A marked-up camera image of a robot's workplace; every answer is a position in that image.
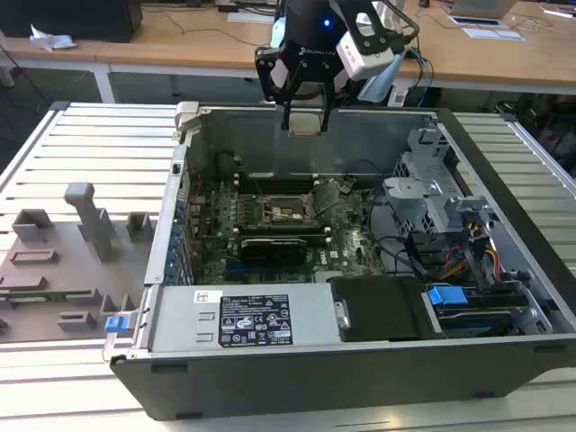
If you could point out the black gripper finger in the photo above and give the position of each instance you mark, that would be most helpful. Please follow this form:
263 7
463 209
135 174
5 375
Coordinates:
286 119
325 119

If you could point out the silver CPU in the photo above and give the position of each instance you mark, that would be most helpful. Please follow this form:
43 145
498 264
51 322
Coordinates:
307 122

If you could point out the CPU socket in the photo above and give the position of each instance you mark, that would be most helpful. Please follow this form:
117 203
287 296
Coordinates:
288 211

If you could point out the blue expansion slot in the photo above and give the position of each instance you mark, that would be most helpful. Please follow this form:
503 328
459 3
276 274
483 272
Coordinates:
235 269

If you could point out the silver coin battery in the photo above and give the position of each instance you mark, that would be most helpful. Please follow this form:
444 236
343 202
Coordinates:
347 185

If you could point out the black power adapter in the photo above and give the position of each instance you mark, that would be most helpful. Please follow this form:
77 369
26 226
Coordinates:
227 7

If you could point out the metal disk bay cage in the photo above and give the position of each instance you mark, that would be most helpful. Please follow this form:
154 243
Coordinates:
418 198

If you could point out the wooden desk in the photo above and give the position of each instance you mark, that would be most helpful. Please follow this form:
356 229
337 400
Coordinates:
180 49

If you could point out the green motherboard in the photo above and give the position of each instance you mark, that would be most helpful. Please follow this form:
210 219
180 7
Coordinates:
342 252

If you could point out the graphics card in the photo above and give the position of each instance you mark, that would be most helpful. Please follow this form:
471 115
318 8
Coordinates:
274 254

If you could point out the silver finned heatsink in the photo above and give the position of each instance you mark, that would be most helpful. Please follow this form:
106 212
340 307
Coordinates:
328 276

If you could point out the grey laptop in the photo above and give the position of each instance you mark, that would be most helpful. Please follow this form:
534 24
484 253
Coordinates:
483 5

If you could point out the black plastic shroud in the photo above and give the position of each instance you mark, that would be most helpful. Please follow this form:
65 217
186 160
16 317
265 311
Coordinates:
378 306

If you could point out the hard disk in blue carrier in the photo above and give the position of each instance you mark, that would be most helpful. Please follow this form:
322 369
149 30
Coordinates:
445 297

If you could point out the grey parts rack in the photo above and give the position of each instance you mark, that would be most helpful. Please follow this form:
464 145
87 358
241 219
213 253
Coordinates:
94 225

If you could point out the grey power supply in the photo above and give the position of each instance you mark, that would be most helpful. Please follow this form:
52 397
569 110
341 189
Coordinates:
180 315

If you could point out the black box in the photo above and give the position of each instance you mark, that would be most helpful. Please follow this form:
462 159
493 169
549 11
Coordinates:
67 18

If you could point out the crumpled white paper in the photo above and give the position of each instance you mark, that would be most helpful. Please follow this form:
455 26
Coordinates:
49 41

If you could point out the black PC case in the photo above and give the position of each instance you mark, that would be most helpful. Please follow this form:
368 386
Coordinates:
315 387

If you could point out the blue plastic latch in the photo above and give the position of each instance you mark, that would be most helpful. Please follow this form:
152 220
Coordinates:
114 325

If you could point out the green RAM stick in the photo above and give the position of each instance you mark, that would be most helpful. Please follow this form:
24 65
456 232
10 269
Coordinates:
54 295

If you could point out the black-framed wrist camera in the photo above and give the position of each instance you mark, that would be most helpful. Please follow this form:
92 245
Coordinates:
265 76

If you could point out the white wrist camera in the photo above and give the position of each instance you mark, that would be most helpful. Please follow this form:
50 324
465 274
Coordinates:
364 63

